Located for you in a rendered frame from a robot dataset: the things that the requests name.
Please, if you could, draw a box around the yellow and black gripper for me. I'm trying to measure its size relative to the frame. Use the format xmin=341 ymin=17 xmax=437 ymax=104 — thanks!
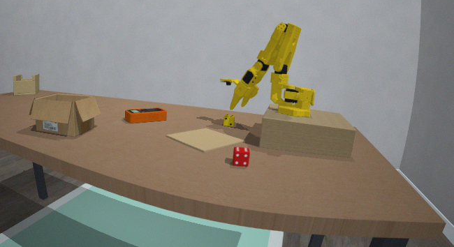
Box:
xmin=220 ymin=79 xmax=259 ymax=110

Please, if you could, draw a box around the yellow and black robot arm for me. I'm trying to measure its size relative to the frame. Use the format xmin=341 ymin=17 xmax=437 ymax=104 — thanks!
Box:
xmin=241 ymin=23 xmax=314 ymax=117

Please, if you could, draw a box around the yellow die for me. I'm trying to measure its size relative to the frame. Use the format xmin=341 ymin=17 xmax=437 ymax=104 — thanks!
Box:
xmin=224 ymin=114 xmax=235 ymax=127

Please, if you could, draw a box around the red die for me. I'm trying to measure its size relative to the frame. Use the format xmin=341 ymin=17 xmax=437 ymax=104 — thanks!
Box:
xmin=233 ymin=147 xmax=250 ymax=167

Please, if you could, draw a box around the orange digital multimeter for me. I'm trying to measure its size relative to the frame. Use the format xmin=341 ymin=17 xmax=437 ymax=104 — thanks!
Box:
xmin=125 ymin=107 xmax=167 ymax=124

